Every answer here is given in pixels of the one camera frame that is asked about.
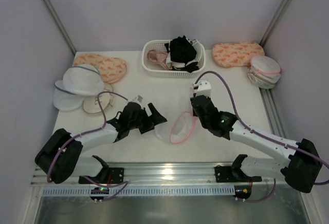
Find white slotted cable duct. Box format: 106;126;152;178
42;184;235;197

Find pink bra in basket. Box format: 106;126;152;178
147;50;172;70

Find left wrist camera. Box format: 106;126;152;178
133;95;143;103

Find white plastic basket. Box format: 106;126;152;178
141;36;206;78

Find black bra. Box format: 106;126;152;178
164;43;199;73
169;35;197;63

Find black bra in basket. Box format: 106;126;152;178
164;43;199;73

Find right side aluminium rail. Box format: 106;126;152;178
259;88;287;138

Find right floral laundry bag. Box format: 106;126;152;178
211;42;265;68

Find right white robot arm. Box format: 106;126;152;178
190;96;323;193

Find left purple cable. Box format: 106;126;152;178
46;91;129;204

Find cream laundry bag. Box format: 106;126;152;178
82;83;114;115

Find white bra in basket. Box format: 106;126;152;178
164;36;202;72

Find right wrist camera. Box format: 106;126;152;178
192;80;211;97

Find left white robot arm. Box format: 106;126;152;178
34;102;167;185

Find floral laundry bag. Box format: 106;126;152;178
211;42;265;68
73;53;127;84

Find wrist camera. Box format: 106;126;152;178
192;80;211;97
133;95;143;103

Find left floral laundry bag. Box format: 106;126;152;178
73;53;127;84

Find aluminium mounting rail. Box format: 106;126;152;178
30;161;312;186

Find pink-trim mesh laundry bag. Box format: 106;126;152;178
155;111;197;144

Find white blue-trim mesh bag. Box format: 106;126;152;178
53;64;105;111

